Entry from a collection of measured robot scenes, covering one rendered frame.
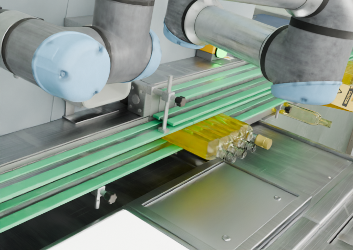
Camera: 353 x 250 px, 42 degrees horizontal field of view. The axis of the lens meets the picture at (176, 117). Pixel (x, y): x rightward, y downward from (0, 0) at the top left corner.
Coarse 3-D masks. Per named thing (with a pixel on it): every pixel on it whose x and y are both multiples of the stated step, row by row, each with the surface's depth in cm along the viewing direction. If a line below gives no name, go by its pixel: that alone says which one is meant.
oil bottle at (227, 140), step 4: (192, 124) 143; (196, 124) 144; (200, 124) 144; (204, 124) 145; (196, 128) 141; (200, 128) 142; (204, 128) 142; (208, 128) 142; (212, 128) 143; (208, 132) 140; (212, 132) 140; (216, 132) 140; (220, 132) 141; (216, 136) 138; (220, 136) 138; (224, 136) 139; (228, 136) 139; (224, 140) 137; (228, 140) 137; (232, 140) 138; (224, 144) 136; (228, 144) 137; (224, 148) 137; (228, 148) 137
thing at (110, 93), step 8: (104, 88) 133; (112, 88) 134; (120, 88) 133; (128, 88) 132; (96, 96) 127; (104, 96) 128; (112, 96) 129; (120, 96) 130; (88, 104) 121; (96, 104) 124; (104, 104) 126
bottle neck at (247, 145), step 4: (240, 140) 141; (244, 140) 141; (240, 144) 141; (244, 144) 140; (248, 144) 139; (252, 144) 139; (244, 148) 140; (248, 148) 139; (252, 148) 139; (252, 152) 140
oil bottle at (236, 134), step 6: (204, 120) 147; (210, 120) 148; (216, 120) 149; (210, 126) 145; (216, 126) 144; (222, 126) 145; (228, 126) 146; (228, 132) 141; (234, 132) 142; (240, 132) 143; (234, 138) 140; (240, 138) 141; (234, 144) 141
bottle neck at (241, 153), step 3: (231, 144) 137; (231, 147) 137; (234, 147) 136; (237, 147) 136; (240, 147) 136; (231, 150) 136; (234, 150) 136; (237, 150) 135; (240, 150) 135; (243, 150) 135; (246, 150) 136; (234, 153) 136; (237, 153) 135; (240, 153) 135; (243, 153) 137; (246, 153) 136; (237, 156) 136; (240, 156) 135; (243, 156) 136
